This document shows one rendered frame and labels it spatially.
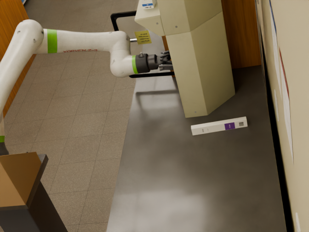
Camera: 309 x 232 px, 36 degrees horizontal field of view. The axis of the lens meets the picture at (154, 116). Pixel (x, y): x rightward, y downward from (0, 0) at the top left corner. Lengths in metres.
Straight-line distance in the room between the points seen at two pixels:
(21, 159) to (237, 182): 0.96
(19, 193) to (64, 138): 1.94
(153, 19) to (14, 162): 0.87
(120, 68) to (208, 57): 0.44
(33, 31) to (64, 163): 1.86
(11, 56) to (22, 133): 2.26
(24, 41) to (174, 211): 0.97
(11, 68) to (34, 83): 2.85
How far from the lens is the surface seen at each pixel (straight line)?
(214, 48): 2.24
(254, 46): 2.59
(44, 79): 5.00
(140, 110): 2.51
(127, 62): 2.34
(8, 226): 2.57
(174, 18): 2.08
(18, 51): 2.18
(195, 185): 2.04
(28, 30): 2.19
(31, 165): 2.34
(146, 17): 2.09
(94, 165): 3.74
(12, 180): 2.18
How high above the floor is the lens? 2.43
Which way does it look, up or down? 37 degrees down
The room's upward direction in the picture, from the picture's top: 16 degrees counter-clockwise
